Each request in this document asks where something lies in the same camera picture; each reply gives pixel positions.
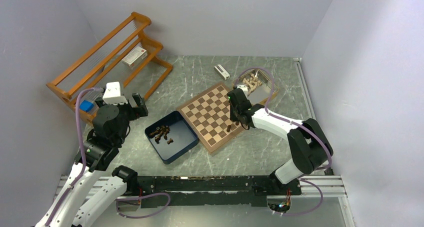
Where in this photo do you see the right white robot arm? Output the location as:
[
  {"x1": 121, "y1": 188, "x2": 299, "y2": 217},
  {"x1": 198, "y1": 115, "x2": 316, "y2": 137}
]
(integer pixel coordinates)
[{"x1": 227, "y1": 88, "x2": 334, "y2": 194}]

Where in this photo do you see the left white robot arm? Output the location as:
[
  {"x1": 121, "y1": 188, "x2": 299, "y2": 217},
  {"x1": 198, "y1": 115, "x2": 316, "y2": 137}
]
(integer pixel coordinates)
[{"x1": 36, "y1": 89, "x2": 148, "y2": 227}]

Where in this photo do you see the light chess pieces pile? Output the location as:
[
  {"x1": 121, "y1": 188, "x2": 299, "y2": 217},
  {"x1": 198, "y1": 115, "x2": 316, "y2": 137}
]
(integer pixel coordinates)
[{"x1": 242, "y1": 73, "x2": 263, "y2": 95}]

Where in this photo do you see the wooden chess board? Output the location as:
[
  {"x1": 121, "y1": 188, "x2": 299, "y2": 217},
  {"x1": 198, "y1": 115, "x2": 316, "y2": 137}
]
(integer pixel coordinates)
[{"x1": 176, "y1": 82, "x2": 245, "y2": 154}]

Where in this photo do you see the dark chess pieces pile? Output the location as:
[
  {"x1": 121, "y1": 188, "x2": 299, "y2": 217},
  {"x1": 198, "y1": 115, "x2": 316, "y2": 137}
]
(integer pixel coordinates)
[{"x1": 148, "y1": 125, "x2": 170, "y2": 144}]

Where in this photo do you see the dark chess pawn lying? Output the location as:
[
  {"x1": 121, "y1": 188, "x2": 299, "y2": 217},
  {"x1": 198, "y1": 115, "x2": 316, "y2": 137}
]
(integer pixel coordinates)
[{"x1": 167, "y1": 138, "x2": 174, "y2": 145}]

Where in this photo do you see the gold metal tin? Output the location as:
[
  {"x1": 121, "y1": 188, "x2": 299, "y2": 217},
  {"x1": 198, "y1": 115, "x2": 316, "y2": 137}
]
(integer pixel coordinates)
[{"x1": 232, "y1": 68, "x2": 279, "y2": 106}]

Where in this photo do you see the white power bank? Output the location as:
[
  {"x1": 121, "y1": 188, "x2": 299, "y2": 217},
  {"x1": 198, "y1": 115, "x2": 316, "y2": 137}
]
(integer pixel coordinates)
[{"x1": 213, "y1": 64, "x2": 230, "y2": 81}]

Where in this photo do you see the blue plastic case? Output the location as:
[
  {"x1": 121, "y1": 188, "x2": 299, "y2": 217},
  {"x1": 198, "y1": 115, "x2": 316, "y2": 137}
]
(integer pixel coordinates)
[{"x1": 79, "y1": 100, "x2": 94, "y2": 113}]

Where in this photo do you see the orange wooden rack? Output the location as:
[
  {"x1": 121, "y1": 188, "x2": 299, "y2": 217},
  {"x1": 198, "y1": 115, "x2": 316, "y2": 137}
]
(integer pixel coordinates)
[{"x1": 46, "y1": 12, "x2": 173, "y2": 111}]

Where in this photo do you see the blue metal tin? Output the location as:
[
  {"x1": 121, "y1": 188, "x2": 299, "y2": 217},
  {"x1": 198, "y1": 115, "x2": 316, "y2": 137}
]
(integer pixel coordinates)
[{"x1": 144, "y1": 110, "x2": 199, "y2": 165}]

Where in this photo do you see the white cardboard box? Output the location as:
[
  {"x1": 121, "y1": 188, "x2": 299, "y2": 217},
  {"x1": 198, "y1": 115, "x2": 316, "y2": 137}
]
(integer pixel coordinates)
[{"x1": 121, "y1": 46, "x2": 148, "y2": 69}]

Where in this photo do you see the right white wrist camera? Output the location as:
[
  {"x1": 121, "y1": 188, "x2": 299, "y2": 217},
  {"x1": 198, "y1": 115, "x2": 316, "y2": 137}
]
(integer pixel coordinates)
[{"x1": 236, "y1": 84, "x2": 249, "y2": 97}]

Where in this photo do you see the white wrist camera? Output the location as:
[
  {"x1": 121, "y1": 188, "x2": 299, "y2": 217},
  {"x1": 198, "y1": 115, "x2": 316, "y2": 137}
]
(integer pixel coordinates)
[
  {"x1": 102, "y1": 81, "x2": 129, "y2": 105},
  {"x1": 236, "y1": 84, "x2": 249, "y2": 97}
]

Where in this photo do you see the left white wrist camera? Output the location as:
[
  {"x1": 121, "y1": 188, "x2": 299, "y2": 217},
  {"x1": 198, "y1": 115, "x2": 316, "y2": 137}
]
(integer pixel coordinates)
[{"x1": 102, "y1": 81, "x2": 129, "y2": 105}]

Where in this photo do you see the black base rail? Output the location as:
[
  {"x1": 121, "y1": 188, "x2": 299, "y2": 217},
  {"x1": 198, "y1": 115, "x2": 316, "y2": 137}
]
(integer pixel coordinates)
[{"x1": 137, "y1": 175, "x2": 302, "y2": 209}]

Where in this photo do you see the aluminium frame rail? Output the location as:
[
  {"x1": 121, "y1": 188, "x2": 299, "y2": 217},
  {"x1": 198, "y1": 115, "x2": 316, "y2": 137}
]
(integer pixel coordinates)
[{"x1": 56, "y1": 57, "x2": 349, "y2": 227}]

